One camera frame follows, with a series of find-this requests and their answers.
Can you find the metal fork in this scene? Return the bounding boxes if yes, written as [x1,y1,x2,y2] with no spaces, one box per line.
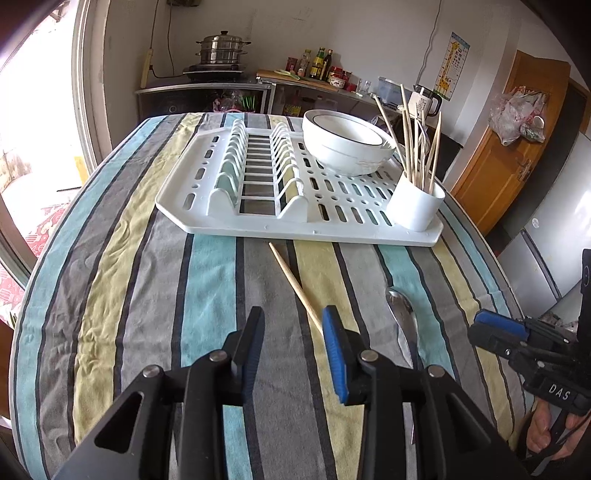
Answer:
[415,93,427,189]

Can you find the metal kitchen shelf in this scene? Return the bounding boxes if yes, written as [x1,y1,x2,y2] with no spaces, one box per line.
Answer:
[135,82,271,120]

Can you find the person's right hand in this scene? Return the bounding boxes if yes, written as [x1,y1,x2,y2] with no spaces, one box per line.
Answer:
[526,399,591,461]

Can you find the white refrigerator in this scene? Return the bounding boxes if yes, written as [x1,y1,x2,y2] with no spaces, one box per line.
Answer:
[499,134,590,317]

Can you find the metal spoon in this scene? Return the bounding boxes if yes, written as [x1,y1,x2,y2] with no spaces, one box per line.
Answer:
[385,286,424,446]

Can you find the striped tablecloth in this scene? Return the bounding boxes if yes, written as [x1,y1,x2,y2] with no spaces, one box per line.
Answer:
[10,113,532,479]

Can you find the white utensil cup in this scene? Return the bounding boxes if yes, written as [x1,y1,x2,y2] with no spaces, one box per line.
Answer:
[385,174,446,232]

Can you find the orange wooden door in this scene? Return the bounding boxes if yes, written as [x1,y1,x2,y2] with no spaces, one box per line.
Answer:
[452,51,571,235]

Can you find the white plastic dish rack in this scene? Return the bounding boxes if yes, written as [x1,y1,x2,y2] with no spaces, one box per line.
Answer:
[155,119,443,247]

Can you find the plastic bag on door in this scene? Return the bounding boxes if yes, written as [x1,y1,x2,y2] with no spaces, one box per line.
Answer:
[488,86,549,147]

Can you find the large white bowl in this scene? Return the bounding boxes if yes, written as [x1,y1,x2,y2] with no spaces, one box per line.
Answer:
[303,109,394,177]

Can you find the white electric kettle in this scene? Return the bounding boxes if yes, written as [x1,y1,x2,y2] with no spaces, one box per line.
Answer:
[408,84,442,118]

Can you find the clear plastic container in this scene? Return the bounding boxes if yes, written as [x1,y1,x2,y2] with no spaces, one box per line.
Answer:
[376,77,403,107]

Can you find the wooden cutting board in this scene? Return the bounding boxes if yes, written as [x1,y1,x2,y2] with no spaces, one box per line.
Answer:
[256,70,339,92]

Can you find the induction cooktop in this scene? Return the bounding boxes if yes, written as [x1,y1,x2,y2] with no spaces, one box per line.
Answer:
[182,64,243,83]

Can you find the dark sauce bottle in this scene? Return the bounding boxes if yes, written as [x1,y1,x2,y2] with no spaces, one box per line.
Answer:
[320,49,332,82]

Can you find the stainless steel steamer pot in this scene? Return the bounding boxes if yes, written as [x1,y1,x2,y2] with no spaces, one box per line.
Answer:
[197,30,252,65]

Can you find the giraffe wall poster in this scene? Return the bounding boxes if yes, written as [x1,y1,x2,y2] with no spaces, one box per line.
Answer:
[434,32,470,101]

